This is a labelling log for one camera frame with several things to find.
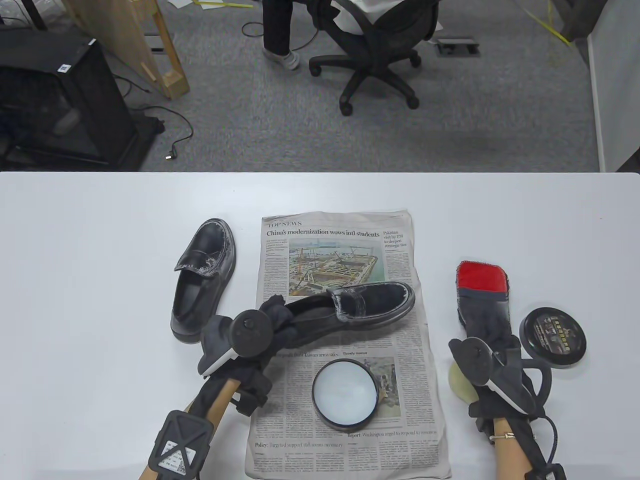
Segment black wrist module cable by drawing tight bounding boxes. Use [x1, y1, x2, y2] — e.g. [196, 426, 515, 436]
[532, 414, 559, 467]

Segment person's left hand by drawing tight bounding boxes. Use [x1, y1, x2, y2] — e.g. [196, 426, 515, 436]
[197, 295, 302, 417]

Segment thin black floor cable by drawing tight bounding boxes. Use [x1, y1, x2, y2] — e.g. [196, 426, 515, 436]
[242, 20, 321, 51]

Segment person's right hand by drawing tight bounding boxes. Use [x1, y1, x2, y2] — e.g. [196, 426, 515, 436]
[448, 335, 548, 442]

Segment black cream jar lid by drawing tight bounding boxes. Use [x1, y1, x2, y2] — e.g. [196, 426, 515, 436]
[519, 307, 588, 370]

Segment light wooden frame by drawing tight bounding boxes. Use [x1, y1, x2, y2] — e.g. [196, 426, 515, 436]
[62, 0, 191, 101]

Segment white partition panel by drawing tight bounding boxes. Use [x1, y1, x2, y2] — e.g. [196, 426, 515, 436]
[587, 0, 640, 173]

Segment black left wrist camera module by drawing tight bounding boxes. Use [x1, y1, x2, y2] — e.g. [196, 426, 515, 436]
[150, 410, 216, 477]

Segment red and grey polishing mitt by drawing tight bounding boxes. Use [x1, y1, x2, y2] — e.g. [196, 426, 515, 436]
[455, 260, 523, 353]

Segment grey floor outlet box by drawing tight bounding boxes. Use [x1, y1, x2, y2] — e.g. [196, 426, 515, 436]
[434, 36, 481, 57]

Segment printed newspaper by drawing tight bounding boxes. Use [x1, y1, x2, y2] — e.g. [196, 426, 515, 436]
[245, 210, 452, 480]

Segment black cable with plug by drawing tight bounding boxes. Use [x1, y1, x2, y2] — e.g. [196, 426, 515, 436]
[112, 75, 195, 162]

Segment round yellow polishing sponge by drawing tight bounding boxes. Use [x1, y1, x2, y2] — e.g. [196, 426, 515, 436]
[448, 362, 479, 404]

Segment black mesh cabinet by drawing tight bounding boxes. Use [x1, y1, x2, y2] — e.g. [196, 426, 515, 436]
[0, 25, 166, 172]

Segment black swivel office chair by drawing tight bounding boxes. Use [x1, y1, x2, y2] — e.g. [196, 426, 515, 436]
[308, 0, 442, 117]

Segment black leather loafer shoe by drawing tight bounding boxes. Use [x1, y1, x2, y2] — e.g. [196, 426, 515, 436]
[170, 218, 236, 344]
[260, 281, 417, 362]

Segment yellow floor tape strip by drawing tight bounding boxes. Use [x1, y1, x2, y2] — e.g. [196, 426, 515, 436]
[520, 0, 573, 47]

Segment black white hand controller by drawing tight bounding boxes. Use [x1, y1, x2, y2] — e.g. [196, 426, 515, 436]
[448, 337, 553, 416]
[197, 309, 275, 376]

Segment black white left hand controller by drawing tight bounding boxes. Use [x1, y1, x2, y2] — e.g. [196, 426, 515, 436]
[197, 309, 275, 376]

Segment black white right hand controller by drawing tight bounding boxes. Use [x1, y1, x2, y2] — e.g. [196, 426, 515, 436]
[448, 337, 553, 416]

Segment black right wrist camera module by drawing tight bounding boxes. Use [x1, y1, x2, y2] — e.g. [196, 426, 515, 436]
[525, 462, 568, 480]

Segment round leather care cream jar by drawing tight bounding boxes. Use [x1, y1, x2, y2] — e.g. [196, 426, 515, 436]
[311, 360, 379, 432]

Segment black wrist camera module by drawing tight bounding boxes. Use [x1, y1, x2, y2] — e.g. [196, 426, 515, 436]
[150, 410, 216, 477]
[525, 462, 568, 480]

